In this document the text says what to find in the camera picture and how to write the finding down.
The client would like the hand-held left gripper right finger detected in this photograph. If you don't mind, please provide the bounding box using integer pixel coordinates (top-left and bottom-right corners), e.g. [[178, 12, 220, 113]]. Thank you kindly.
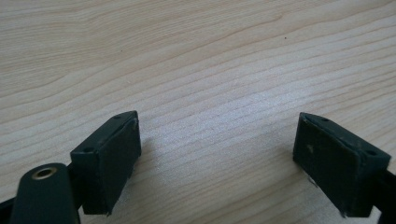
[[292, 112, 392, 218]]

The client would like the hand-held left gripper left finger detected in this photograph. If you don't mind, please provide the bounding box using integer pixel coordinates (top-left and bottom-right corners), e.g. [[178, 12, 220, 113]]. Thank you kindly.
[[69, 110, 143, 217]]

